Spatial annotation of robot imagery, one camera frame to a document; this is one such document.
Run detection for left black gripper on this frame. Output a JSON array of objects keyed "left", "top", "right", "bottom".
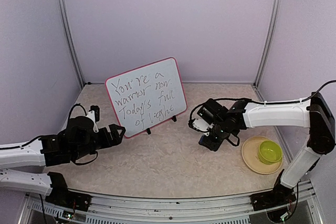
[{"left": 72, "top": 123, "right": 125, "bottom": 159}]

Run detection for pink framed whiteboard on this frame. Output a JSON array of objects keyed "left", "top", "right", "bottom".
[{"left": 105, "top": 57, "right": 187, "bottom": 138}]

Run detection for blue whiteboard eraser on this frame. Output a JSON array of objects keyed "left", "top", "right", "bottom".
[{"left": 198, "top": 135, "right": 208, "bottom": 146}]

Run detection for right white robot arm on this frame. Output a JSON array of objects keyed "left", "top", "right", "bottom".
[{"left": 188, "top": 92, "right": 335, "bottom": 205}]

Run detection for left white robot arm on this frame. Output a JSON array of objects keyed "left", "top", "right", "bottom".
[{"left": 1, "top": 115, "right": 126, "bottom": 206}]

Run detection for beige round plate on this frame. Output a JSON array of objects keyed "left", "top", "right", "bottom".
[{"left": 241, "top": 136, "right": 283, "bottom": 175}]

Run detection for lime green bowl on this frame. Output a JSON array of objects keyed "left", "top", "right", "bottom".
[{"left": 258, "top": 140, "right": 283, "bottom": 165}]

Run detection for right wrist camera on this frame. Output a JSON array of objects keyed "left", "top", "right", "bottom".
[{"left": 188, "top": 119, "right": 212, "bottom": 136}]

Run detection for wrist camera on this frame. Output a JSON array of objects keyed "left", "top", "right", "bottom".
[
  {"left": 188, "top": 119, "right": 212, "bottom": 136},
  {"left": 86, "top": 105, "right": 100, "bottom": 133}
]

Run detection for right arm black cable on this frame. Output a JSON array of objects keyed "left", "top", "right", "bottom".
[{"left": 189, "top": 79, "right": 336, "bottom": 147}]

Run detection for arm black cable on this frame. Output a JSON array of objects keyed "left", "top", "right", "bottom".
[
  {"left": 189, "top": 79, "right": 336, "bottom": 147},
  {"left": 0, "top": 103, "right": 99, "bottom": 166}
]

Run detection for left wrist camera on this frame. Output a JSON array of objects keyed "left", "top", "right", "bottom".
[{"left": 86, "top": 105, "right": 100, "bottom": 133}]

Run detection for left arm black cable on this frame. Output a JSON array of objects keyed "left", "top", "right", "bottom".
[{"left": 0, "top": 103, "right": 99, "bottom": 166}]

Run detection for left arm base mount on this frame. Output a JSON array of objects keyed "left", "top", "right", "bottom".
[{"left": 45, "top": 172, "right": 92, "bottom": 212}]

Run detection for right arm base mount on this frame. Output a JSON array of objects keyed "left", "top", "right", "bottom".
[{"left": 250, "top": 170, "right": 297, "bottom": 211}]

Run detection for right aluminium frame post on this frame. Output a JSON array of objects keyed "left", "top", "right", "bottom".
[{"left": 254, "top": 0, "right": 281, "bottom": 89}]

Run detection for aluminium frame post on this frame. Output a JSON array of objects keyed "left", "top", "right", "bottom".
[
  {"left": 57, "top": 0, "right": 86, "bottom": 89},
  {"left": 254, "top": 0, "right": 281, "bottom": 89}
]

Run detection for left aluminium frame post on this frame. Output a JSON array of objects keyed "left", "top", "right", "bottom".
[{"left": 57, "top": 0, "right": 86, "bottom": 89}]

